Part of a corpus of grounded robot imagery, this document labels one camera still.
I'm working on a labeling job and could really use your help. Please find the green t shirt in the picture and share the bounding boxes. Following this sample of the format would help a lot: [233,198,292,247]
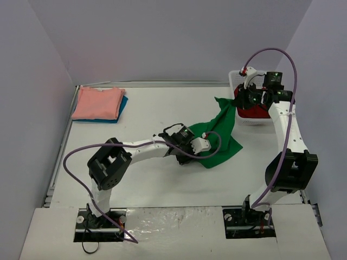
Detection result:
[189,97,242,168]

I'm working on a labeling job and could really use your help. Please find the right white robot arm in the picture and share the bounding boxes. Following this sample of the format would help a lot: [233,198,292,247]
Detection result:
[228,67,318,224]

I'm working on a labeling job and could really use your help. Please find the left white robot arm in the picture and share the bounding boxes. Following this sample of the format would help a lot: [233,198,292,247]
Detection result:
[87,126,207,226]

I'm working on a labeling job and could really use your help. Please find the red t shirt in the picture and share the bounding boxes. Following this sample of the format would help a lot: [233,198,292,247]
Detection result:
[234,83,272,119]

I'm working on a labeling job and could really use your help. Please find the blue folded t shirt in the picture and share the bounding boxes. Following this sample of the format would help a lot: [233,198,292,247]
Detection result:
[72,96,128,124]

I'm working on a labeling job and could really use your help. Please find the pink folded t shirt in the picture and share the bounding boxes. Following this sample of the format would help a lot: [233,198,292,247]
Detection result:
[72,86,125,120]

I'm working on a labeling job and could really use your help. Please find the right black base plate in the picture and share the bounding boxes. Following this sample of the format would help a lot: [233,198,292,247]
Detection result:
[222,206,276,239]

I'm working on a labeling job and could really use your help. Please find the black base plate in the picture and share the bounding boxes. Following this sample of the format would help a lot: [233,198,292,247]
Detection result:
[73,209,125,243]
[222,206,276,239]

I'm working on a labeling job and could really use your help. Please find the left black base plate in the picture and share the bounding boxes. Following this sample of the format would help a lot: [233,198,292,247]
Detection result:
[73,209,125,243]

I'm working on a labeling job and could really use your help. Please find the thin black cable loop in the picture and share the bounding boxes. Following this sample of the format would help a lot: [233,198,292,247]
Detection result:
[82,239,100,255]

